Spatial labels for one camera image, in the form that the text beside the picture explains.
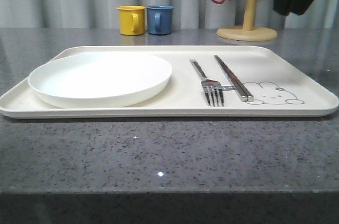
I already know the silver chopstick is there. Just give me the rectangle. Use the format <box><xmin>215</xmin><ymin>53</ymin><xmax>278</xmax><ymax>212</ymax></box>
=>
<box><xmin>215</xmin><ymin>55</ymin><xmax>254</xmax><ymax>102</ymax></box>
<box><xmin>213</xmin><ymin>55</ymin><xmax>249</xmax><ymax>102</ymax></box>

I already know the silver fork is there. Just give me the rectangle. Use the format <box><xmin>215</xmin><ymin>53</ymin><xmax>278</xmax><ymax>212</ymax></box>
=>
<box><xmin>190</xmin><ymin>59</ymin><xmax>224</xmax><ymax>107</ymax></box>

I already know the white round plate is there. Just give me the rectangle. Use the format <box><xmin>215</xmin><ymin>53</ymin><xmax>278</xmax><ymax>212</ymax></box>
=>
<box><xmin>28</xmin><ymin>51</ymin><xmax>172</xmax><ymax>108</ymax></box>

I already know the wooden mug tree stand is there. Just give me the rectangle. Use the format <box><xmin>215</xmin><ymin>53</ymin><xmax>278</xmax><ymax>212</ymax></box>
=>
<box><xmin>216</xmin><ymin>0</ymin><xmax>278</xmax><ymax>41</ymax></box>

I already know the cream rabbit serving tray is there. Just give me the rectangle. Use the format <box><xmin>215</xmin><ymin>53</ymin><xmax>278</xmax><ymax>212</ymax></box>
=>
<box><xmin>1</xmin><ymin>46</ymin><xmax>338</xmax><ymax>119</ymax></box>

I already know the blue mug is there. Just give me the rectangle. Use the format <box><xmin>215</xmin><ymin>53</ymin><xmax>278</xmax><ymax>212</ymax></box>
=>
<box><xmin>147</xmin><ymin>5</ymin><xmax>174</xmax><ymax>35</ymax></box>

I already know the yellow mug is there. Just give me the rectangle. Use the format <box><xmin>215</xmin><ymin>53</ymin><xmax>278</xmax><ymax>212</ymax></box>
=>
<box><xmin>117</xmin><ymin>5</ymin><xmax>146</xmax><ymax>35</ymax></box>

